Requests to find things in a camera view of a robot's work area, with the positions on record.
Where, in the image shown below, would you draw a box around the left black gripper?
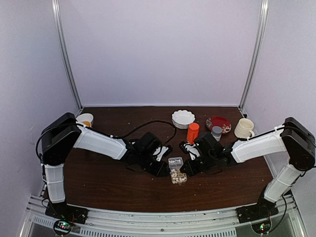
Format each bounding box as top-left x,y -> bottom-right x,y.
137,152 -> 169,177

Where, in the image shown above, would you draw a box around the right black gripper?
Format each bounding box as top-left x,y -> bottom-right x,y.
180,152 -> 216,177

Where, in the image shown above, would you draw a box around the clear plastic pill organizer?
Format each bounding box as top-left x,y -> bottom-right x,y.
168,157 -> 188,185

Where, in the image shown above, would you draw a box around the orange pill bottle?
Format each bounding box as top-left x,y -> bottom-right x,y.
187,122 -> 199,145

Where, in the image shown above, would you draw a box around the grey capped white orange bottle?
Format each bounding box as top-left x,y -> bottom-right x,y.
211,126 -> 222,142

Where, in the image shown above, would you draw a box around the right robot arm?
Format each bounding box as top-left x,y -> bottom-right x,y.
179,117 -> 316,218

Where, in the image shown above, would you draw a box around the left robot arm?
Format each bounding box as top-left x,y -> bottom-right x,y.
36,113 -> 172,219

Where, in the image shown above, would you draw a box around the small white pills in organizer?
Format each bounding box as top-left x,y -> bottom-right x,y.
168,158 -> 182,164

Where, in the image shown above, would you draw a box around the beige pills in organizer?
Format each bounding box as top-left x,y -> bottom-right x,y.
172,176 -> 187,184

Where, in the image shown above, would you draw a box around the white fluted bowl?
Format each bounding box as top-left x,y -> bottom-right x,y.
171,110 -> 196,129

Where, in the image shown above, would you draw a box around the red patterned plate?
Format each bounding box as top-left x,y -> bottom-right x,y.
205,116 -> 232,134

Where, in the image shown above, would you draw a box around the cream ceramic mug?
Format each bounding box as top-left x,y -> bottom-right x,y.
234,118 -> 255,138

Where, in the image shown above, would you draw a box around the white floral mug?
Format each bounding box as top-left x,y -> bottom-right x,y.
82,121 -> 92,127

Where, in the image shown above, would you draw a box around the plain white bowl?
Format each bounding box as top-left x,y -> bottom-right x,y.
76,113 -> 94,126

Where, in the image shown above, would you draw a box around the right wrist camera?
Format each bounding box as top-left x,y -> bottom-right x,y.
179,141 -> 201,160

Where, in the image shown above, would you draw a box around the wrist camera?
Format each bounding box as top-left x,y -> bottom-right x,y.
153,146 -> 173,161
179,141 -> 201,160

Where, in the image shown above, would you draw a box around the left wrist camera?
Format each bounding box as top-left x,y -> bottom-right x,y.
153,146 -> 173,161

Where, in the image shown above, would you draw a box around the left black braided cable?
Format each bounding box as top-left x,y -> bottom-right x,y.
36,120 -> 177,161

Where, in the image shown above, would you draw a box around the front aluminium rail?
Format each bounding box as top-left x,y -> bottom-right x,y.
18,197 -> 307,237

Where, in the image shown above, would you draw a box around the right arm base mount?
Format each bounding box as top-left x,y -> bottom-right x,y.
236,187 -> 279,235

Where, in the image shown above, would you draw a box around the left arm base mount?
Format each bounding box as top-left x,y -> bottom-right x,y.
42,192 -> 88,237

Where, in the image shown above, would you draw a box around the right aluminium frame post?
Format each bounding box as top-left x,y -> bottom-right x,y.
238,0 -> 269,114

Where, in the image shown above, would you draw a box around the aluminium frame post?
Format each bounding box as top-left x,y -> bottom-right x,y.
51,0 -> 83,111
238,0 -> 269,114

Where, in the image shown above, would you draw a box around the left aluminium frame post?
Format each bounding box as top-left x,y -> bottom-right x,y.
51,0 -> 83,111

